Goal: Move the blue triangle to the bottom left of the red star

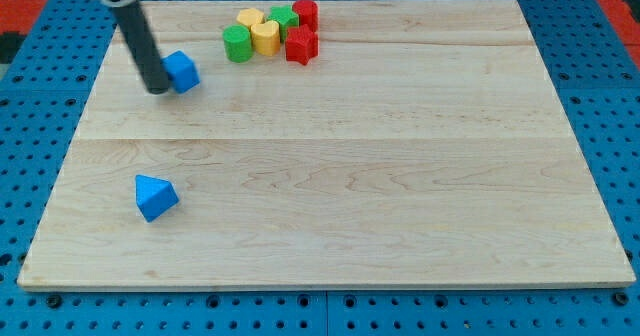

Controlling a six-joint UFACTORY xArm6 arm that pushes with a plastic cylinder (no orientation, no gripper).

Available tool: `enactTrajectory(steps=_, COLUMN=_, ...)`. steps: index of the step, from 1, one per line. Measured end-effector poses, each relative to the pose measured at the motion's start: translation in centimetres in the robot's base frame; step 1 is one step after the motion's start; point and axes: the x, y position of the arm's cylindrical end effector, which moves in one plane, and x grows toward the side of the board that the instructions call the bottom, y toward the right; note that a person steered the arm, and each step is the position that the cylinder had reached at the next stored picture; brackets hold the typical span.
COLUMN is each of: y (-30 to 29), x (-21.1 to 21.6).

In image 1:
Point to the red star block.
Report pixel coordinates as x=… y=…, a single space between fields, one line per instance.
x=301 y=44

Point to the green star block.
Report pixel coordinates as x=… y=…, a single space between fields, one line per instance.
x=285 y=17

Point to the blue triangle block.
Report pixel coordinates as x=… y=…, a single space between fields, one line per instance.
x=154 y=196

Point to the wooden board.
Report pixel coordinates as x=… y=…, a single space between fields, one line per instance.
x=424 y=148

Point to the yellow heart block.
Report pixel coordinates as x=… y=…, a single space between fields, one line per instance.
x=266 y=38

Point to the green cylinder block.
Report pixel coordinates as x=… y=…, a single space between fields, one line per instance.
x=237 y=43

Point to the red cylinder block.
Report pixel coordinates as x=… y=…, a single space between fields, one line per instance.
x=308 y=13

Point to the yellow hexagon block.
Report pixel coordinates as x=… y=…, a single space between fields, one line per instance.
x=249 y=17

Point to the blue cube block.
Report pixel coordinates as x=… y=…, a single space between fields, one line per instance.
x=182 y=71

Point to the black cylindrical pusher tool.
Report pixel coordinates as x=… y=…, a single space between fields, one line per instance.
x=141 y=43

